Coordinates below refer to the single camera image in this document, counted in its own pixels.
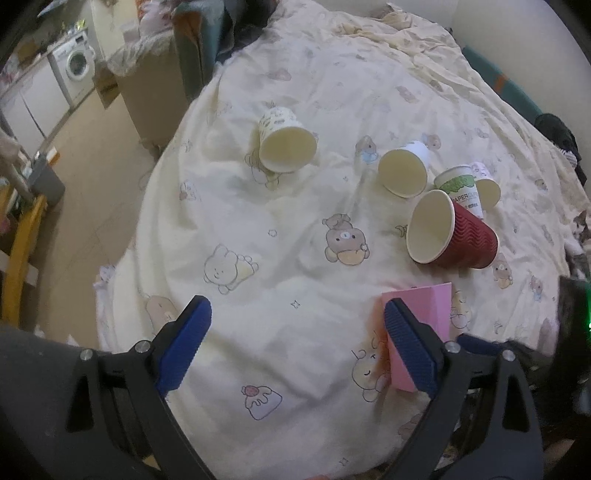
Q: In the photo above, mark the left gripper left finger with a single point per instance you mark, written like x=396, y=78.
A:
x=117, y=423

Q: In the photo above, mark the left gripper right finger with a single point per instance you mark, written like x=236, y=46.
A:
x=504, y=439

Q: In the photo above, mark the pink faceted cup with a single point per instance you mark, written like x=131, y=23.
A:
x=431, y=305

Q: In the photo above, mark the red ripple paper cup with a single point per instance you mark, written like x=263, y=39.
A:
x=443, y=233

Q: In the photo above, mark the pink pattern paper cup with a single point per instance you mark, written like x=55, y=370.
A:
x=488, y=188

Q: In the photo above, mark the green white paper cup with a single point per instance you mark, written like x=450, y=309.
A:
x=460, y=184

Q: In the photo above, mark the white green-spot paper cup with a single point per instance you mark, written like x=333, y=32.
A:
x=404, y=171

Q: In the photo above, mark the cartoon print paper cup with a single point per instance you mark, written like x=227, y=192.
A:
x=285, y=145

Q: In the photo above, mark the grey bin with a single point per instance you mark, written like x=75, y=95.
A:
x=44, y=181

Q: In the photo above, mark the white cabinet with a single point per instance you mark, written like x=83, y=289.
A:
x=34, y=106

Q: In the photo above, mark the black clothing pile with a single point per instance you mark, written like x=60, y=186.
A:
x=556, y=131

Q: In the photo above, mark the cardboard box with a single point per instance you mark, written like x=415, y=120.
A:
x=153, y=94

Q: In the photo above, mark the cream cartoon bed quilt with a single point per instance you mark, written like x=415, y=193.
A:
x=293, y=379

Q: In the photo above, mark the white washing machine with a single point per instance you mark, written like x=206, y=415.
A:
x=73, y=63

